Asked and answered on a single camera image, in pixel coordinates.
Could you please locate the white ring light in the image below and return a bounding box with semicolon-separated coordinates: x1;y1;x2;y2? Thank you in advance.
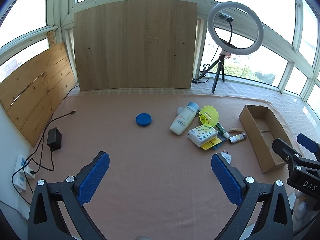
207;1;265;55

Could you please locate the white power strip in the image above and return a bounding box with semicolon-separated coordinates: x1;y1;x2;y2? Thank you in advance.
12;155;37;192

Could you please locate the cardboard box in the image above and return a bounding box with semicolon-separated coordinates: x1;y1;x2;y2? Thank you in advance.
239;104;292;175

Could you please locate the green lip balm tube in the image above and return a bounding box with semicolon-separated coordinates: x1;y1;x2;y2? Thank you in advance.
216;123;230;138

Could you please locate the narrow wooden slat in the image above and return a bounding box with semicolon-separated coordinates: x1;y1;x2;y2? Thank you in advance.
47;30;58;48

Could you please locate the black adapter cord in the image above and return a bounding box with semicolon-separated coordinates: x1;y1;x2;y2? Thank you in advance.
31;150;55;174

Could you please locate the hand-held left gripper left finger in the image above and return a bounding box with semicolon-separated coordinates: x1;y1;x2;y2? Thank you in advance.
28;151;110;240

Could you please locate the yellow plastic shuttlecock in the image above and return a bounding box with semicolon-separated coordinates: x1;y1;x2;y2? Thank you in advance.
199;105;220;127

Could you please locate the white sunscreen bottle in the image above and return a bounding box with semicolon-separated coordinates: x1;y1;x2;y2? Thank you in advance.
169;102;200;136

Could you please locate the patterned tissue pack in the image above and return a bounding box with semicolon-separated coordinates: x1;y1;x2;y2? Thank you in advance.
187;124;218;147

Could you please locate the yellow card packet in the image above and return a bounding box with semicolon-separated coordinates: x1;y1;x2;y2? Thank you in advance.
200;138;223;150

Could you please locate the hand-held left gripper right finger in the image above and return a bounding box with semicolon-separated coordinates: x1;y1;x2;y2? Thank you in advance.
211;153;294;240

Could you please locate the pine plank panel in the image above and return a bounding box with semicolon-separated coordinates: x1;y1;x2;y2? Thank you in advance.
0;42;77;147

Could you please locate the black tripod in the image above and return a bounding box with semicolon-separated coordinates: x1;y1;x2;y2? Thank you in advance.
200;52;232;94

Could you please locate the black usb cable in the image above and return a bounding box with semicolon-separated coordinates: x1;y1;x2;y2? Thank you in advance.
12;110;77;205

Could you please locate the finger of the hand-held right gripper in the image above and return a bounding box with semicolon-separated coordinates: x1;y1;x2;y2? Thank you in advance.
297;133;320;161
272;138;320;173

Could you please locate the patterned lighter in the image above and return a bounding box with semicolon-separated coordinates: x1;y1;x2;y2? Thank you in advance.
229;133;247;144

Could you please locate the black power adapter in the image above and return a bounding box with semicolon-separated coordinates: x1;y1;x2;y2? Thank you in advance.
47;127;62;152

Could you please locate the blue round lid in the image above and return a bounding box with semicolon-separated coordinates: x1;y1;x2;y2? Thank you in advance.
136;113;153;127

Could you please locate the large light wooden board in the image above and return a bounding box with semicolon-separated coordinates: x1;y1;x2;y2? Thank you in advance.
74;0;198;92

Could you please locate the white charger plug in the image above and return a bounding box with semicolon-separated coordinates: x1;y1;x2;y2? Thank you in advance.
219;150;232;165

